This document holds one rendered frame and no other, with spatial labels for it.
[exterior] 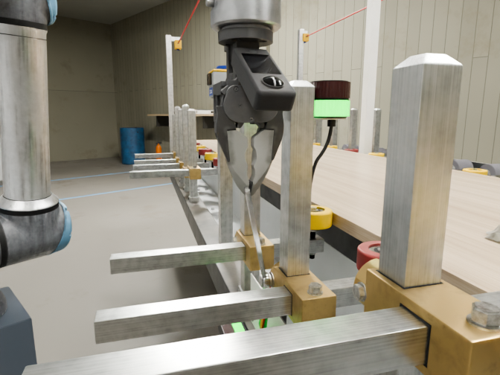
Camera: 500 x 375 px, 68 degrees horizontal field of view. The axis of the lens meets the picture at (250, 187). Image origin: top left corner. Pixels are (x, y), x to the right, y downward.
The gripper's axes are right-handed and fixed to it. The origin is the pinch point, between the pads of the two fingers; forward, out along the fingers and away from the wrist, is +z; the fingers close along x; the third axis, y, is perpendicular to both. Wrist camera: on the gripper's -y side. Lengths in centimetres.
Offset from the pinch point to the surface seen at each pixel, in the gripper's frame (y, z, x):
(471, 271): -10.5, 10.9, -27.6
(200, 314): -2.8, 15.9, 7.5
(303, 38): 257, -72, -118
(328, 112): 0.0, -9.9, -11.2
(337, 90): -0.3, -12.8, -12.2
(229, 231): 52, 23, -9
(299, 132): 0.9, -7.1, -7.4
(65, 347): 133, 101, 56
